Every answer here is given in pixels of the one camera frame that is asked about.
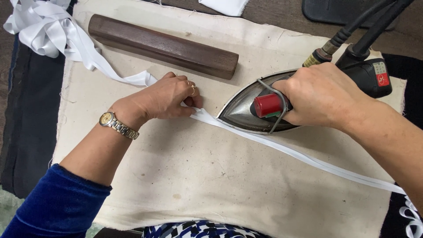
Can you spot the person's right hand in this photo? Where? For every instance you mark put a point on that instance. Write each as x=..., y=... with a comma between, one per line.
x=324, y=96

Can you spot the person's left hand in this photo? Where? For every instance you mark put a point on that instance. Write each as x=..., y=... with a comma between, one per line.
x=158, y=99

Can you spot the metal steam iron red knob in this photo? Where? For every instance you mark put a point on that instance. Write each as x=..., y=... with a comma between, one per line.
x=238, y=109

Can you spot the white satin ribbon strip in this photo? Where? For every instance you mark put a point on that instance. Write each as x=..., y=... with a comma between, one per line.
x=43, y=29

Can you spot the gold and silver wristwatch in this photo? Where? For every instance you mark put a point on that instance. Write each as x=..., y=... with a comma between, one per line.
x=117, y=125

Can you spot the dark wooden pressing block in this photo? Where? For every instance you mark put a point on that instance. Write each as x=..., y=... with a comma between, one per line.
x=158, y=44

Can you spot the cream canvas pressing cloth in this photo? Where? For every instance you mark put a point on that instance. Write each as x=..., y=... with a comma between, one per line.
x=198, y=172

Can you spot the black rubber iron rest pad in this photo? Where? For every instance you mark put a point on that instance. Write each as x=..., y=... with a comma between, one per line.
x=324, y=11

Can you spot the black fabric with white pattern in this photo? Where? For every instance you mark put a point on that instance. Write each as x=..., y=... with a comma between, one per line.
x=413, y=86

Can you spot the white fabric piece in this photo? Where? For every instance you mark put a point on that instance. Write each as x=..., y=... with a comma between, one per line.
x=224, y=6

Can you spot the dark navy fabric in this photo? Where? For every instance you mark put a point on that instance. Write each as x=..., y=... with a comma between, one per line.
x=33, y=115

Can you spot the person's blue white patterned garment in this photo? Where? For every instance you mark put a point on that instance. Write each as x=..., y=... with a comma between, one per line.
x=198, y=230

